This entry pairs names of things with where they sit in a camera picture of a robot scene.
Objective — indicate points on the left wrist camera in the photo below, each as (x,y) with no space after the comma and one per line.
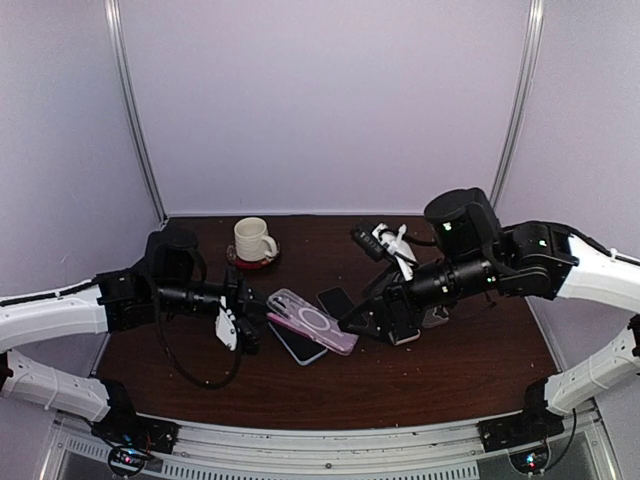
(237,334)

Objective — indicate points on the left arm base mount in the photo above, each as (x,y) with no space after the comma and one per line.
(133,438)

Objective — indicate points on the red coaster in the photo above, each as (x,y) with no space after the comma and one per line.
(234,260)

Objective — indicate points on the clear phone case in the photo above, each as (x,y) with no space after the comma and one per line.
(435,317)

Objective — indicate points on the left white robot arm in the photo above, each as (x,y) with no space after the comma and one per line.
(169,280)

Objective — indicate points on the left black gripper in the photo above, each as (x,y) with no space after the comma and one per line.
(238,298)

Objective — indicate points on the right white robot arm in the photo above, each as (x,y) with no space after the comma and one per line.
(531,259)

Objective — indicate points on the right aluminium frame post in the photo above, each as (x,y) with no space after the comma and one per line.
(529,59)

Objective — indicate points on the front aluminium rail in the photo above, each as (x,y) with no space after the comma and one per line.
(443,451)

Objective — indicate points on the black phone white case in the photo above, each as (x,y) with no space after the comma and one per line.
(401,338)
(303,350)

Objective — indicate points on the cream ceramic mug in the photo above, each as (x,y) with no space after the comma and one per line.
(253,242)

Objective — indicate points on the aluminium frame post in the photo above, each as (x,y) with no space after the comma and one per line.
(529,59)
(117,37)

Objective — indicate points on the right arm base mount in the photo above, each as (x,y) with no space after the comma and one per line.
(534,423)

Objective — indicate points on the left aluminium frame post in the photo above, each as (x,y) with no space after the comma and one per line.
(117,37)

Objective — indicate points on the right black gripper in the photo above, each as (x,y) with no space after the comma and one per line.
(394,291)

